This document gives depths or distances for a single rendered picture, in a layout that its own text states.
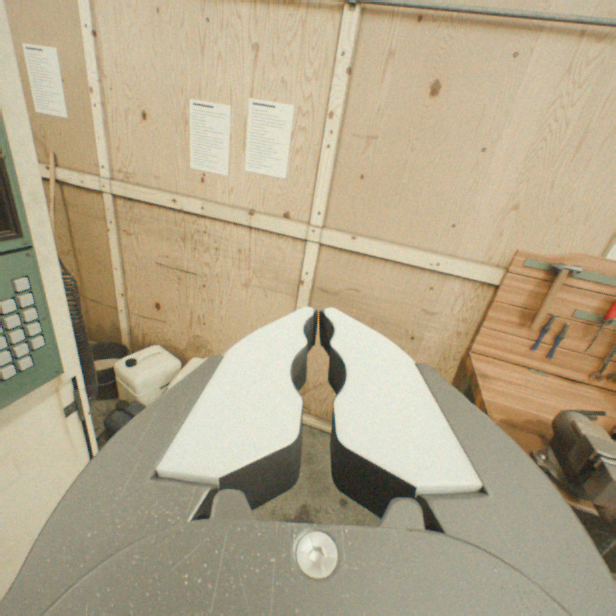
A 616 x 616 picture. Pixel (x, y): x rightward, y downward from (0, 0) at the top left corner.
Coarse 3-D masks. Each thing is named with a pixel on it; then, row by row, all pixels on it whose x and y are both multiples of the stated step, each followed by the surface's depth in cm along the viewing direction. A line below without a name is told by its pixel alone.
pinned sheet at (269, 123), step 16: (256, 112) 143; (272, 112) 141; (288, 112) 140; (256, 128) 146; (272, 128) 144; (288, 128) 142; (256, 144) 149; (272, 144) 147; (288, 144) 145; (256, 160) 152; (272, 160) 150
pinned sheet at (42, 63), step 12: (24, 48) 161; (36, 48) 160; (48, 48) 158; (36, 60) 162; (48, 60) 160; (36, 72) 165; (48, 72) 163; (36, 84) 168; (48, 84) 166; (60, 84) 164; (36, 96) 170; (48, 96) 168; (60, 96) 166; (36, 108) 173; (48, 108) 171; (60, 108) 169
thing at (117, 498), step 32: (192, 384) 8; (160, 416) 7; (128, 448) 7; (160, 448) 7; (96, 480) 6; (128, 480) 6; (160, 480) 6; (64, 512) 5; (96, 512) 5; (128, 512) 5; (160, 512) 5; (192, 512) 6; (64, 544) 5; (96, 544) 5; (32, 576) 5; (64, 576) 5; (0, 608) 4; (32, 608) 4
